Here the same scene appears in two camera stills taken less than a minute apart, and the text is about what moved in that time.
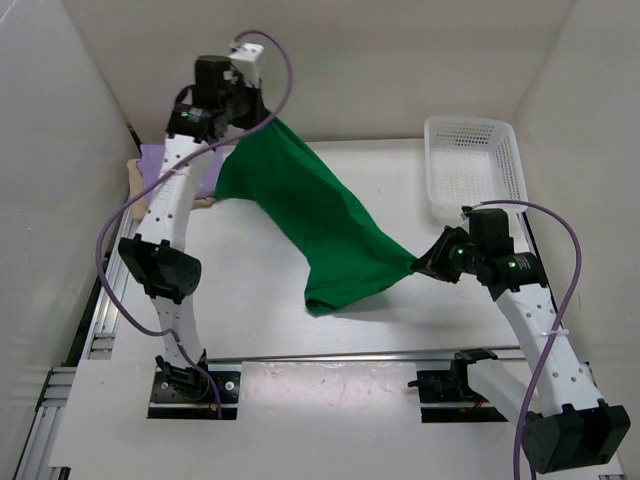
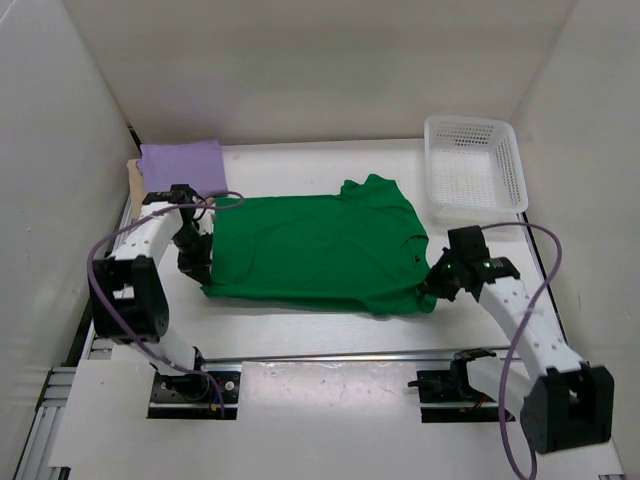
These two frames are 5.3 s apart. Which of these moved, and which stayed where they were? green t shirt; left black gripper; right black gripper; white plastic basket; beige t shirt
Moved: green t shirt; left black gripper; right black gripper
Stayed: beige t shirt; white plastic basket
